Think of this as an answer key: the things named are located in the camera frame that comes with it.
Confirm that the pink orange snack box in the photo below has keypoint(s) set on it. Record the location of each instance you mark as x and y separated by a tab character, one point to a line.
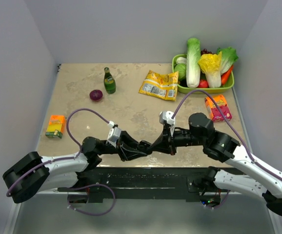
216	114

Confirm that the yellow leaf cabbage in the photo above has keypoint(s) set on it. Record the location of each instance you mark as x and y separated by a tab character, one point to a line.
210	65

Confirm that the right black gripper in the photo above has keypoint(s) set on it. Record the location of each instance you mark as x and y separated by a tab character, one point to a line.
164	144

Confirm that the purple red onion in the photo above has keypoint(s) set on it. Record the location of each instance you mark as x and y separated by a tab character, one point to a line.
96	95

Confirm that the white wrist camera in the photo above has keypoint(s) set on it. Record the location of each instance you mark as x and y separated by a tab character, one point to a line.
114	133
167	117

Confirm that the white cauliflower piece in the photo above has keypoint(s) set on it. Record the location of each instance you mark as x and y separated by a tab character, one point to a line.
181	60

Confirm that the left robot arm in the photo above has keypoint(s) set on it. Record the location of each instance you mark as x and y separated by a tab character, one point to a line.
34	173

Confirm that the napa cabbage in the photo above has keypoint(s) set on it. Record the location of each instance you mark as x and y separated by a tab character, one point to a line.
192	67

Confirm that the orange carrot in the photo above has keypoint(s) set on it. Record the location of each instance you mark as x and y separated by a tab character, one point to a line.
225	76

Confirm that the round green cabbage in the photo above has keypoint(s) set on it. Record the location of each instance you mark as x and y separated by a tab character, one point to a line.
181	69

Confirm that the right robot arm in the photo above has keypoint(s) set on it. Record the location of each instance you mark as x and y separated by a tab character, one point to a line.
258	178

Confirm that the green lettuce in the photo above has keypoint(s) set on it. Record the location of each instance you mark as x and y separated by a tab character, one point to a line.
229	57

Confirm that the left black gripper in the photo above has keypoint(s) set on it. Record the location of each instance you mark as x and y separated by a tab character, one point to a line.
126	141

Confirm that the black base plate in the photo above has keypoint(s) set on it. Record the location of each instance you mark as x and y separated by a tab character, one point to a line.
146	183

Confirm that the red tomato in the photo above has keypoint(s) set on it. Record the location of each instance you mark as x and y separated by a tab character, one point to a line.
203	84

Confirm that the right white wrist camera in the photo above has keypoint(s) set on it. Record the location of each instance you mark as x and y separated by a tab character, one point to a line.
167	117

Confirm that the orange yellow juice carton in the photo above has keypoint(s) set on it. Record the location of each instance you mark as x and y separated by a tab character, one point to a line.
55	126

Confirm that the green plastic basket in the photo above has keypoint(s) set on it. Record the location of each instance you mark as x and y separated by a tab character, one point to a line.
183	89

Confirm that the black earbud charging case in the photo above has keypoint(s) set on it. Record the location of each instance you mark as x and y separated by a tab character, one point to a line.
144	146

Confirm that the green glass bottle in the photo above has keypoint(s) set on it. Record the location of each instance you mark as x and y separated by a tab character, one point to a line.
109	81

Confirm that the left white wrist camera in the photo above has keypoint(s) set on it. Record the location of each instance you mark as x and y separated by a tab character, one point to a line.
114	133

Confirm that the dark red grapes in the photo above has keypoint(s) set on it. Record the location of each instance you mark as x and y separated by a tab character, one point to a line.
205	51

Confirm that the yellow snack bag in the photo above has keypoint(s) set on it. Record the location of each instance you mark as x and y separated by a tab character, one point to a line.
160	86

